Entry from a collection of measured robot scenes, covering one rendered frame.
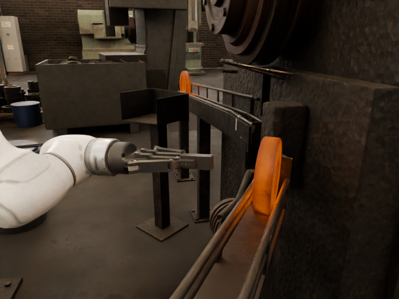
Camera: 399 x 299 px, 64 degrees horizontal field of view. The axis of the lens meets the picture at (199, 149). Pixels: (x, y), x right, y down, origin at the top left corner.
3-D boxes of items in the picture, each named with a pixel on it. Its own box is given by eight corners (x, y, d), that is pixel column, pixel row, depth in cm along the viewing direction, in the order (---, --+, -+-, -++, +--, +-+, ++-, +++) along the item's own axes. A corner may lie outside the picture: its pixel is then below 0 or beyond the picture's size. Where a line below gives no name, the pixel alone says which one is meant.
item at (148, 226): (158, 209, 190) (152, 88, 166) (190, 225, 173) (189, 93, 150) (130, 223, 175) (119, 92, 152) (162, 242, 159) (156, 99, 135)
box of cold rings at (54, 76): (139, 115, 422) (135, 54, 396) (149, 132, 347) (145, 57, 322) (54, 121, 392) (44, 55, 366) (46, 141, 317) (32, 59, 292)
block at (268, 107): (288, 176, 98) (296, 99, 90) (302, 187, 91) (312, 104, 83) (256, 180, 96) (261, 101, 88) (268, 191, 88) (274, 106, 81)
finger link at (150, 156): (136, 150, 72) (132, 153, 71) (180, 153, 68) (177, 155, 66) (138, 167, 73) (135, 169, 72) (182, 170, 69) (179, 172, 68)
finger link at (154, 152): (140, 165, 74) (143, 164, 75) (184, 168, 70) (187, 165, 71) (138, 149, 73) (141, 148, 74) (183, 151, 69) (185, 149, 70)
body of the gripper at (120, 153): (129, 166, 80) (162, 168, 77) (108, 179, 73) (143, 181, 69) (124, 137, 78) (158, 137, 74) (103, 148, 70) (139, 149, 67)
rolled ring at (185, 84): (187, 77, 198) (192, 76, 199) (180, 66, 212) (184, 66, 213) (185, 104, 208) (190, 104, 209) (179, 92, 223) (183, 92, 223)
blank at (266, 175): (273, 220, 67) (257, 218, 69) (283, 151, 71) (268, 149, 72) (268, 212, 53) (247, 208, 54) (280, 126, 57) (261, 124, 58)
